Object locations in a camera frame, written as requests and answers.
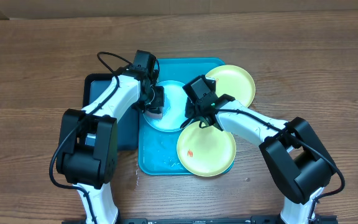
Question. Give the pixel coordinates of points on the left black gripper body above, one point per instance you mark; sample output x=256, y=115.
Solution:
x=153, y=102

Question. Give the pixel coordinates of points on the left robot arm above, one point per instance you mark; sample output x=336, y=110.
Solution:
x=85, y=159

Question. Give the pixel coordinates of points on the green brown sponge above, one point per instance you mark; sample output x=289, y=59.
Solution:
x=154, y=115

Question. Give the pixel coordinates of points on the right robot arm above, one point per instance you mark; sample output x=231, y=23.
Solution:
x=297, y=160

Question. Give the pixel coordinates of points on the light blue plate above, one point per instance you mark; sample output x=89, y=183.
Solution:
x=173, y=111

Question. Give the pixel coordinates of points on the black water tray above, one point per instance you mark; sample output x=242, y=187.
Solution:
x=128, y=125

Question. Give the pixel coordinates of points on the teal plastic tray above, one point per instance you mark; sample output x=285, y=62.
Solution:
x=157, y=149

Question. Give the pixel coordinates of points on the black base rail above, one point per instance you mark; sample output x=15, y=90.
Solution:
x=197, y=221

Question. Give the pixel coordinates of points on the near yellow-green plate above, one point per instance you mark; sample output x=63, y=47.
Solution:
x=206, y=152

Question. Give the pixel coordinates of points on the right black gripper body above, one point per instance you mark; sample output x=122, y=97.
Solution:
x=190, y=112

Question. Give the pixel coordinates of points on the far yellow-green plate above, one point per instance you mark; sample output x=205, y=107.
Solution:
x=234, y=81

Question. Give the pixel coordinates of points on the yellow-green plate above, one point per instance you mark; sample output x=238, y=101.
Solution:
x=206, y=152
x=234, y=81

